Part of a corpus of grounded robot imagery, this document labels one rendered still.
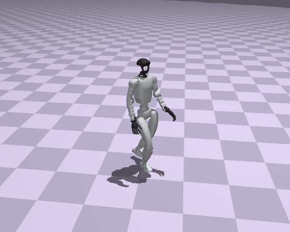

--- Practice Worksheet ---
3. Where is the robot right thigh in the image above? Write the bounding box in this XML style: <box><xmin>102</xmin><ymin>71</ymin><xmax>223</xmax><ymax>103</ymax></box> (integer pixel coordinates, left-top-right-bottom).
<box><xmin>136</xmin><ymin>115</ymin><xmax>153</xmax><ymax>152</ymax></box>

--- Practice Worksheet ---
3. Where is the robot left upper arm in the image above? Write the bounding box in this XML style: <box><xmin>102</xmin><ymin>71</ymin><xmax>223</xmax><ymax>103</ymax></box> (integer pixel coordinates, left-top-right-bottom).
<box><xmin>151</xmin><ymin>75</ymin><xmax>160</xmax><ymax>98</ymax></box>

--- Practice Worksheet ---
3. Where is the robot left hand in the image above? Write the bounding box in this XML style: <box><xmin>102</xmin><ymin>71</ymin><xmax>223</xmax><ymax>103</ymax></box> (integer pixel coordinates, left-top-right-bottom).
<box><xmin>164</xmin><ymin>106</ymin><xmax>176</xmax><ymax>121</ymax></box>

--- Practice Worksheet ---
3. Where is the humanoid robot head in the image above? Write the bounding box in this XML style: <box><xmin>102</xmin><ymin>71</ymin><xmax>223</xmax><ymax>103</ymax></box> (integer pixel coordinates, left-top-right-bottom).
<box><xmin>137</xmin><ymin>58</ymin><xmax>150</xmax><ymax>77</ymax></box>

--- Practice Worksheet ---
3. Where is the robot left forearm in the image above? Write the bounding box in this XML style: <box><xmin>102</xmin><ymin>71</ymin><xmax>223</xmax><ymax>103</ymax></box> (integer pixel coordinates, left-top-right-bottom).
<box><xmin>157</xmin><ymin>95</ymin><xmax>167</xmax><ymax>111</ymax></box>

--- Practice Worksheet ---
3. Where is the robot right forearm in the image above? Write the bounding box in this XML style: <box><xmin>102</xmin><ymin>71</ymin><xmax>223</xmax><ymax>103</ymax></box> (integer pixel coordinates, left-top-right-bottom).
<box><xmin>127</xmin><ymin>99</ymin><xmax>135</xmax><ymax>121</ymax></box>

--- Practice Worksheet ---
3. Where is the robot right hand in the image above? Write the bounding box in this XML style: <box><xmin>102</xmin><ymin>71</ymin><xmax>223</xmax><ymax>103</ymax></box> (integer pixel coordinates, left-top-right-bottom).
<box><xmin>131</xmin><ymin>116</ymin><xmax>142</xmax><ymax>134</ymax></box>

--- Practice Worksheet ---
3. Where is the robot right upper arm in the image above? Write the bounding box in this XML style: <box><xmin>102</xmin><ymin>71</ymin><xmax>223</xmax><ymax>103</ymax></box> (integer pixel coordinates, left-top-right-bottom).
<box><xmin>126</xmin><ymin>79</ymin><xmax>139</xmax><ymax>104</ymax></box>

